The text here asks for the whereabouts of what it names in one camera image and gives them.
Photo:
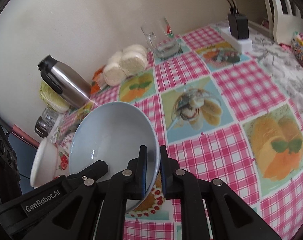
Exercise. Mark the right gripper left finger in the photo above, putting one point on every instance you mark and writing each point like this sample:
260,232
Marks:
116,199

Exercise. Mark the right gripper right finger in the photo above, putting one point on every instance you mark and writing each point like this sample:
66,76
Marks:
210,209

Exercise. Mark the red-rimmed strawberry bowl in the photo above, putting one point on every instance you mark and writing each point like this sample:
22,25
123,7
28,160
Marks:
50,162

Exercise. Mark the light blue bowl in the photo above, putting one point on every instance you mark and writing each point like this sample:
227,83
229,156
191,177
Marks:
113,133

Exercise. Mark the floral pink plate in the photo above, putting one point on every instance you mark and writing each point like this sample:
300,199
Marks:
67,140

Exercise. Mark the pink-framed dark chair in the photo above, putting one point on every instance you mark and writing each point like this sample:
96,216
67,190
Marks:
19,133

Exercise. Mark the round metal tray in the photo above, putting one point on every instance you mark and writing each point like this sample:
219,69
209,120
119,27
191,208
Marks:
71,129

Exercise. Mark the dark glass jar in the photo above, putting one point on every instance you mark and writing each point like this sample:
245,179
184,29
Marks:
42,127

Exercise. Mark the clear drinking glass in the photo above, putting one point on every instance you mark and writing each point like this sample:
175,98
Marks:
50,116

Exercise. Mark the checkered picture tablecloth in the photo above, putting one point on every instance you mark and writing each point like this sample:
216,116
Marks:
261,158

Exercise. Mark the napa cabbage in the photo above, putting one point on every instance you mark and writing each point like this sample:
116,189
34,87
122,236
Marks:
52,99

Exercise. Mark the steel thermos jug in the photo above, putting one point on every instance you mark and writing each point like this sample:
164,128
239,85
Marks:
65,81

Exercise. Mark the orange snack packet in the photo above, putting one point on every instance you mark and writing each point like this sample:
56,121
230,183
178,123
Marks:
98,82

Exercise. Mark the bag of white buns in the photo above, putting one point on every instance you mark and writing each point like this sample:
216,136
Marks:
125,63

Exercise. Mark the grey floral tablecloth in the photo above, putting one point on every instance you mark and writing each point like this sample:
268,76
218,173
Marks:
267,78

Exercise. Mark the white power strip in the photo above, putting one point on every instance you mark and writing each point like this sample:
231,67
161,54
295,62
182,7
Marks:
241,46

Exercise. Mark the colourful candy tube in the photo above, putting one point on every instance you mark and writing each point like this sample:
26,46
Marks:
297,48

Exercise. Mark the glass mug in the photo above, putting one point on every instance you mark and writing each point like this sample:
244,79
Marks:
160,37

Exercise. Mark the black charger adapter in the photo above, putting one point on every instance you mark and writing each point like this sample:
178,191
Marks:
238,26

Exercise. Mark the white chair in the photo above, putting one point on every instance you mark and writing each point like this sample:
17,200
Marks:
284,19

